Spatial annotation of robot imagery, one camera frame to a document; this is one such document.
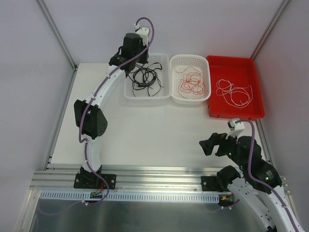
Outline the round white perforated basket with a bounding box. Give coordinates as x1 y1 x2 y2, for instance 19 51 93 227
170 54 211 105

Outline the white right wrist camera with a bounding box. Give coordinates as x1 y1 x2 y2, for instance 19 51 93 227
226 118 245 139

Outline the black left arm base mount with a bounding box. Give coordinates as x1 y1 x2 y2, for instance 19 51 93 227
73 173 117 189

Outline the rectangular white perforated basket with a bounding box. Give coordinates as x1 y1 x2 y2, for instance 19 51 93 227
124 53 171 105

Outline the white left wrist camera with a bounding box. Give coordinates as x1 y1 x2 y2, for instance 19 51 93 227
134 23 150 46

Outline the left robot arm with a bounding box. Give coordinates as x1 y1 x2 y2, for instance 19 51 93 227
74 32 152 188

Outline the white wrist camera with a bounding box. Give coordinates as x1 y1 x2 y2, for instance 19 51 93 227
134 23 150 46
226 118 245 139

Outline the black cable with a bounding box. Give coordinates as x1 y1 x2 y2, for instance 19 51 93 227
127 62 163 89

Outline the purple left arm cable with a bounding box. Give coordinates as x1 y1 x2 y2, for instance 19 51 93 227
38 18 155 215

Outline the white wire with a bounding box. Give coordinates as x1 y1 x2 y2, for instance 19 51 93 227
215 78 236 97
222 84 254 109

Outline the red plastic tray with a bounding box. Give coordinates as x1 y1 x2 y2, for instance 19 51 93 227
207 56 265 121

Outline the orange wire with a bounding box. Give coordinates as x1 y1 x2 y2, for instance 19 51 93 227
178 72 209 99
174 66 209 99

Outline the white slotted cable duct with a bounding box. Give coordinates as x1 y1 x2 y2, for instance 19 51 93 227
40 190 220 203

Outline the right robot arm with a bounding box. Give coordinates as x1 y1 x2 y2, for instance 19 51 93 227
199 132 304 232

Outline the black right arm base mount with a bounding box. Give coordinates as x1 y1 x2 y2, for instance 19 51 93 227
201 176 232 192

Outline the aluminium rail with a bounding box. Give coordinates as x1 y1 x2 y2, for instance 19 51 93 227
30 165 222 193

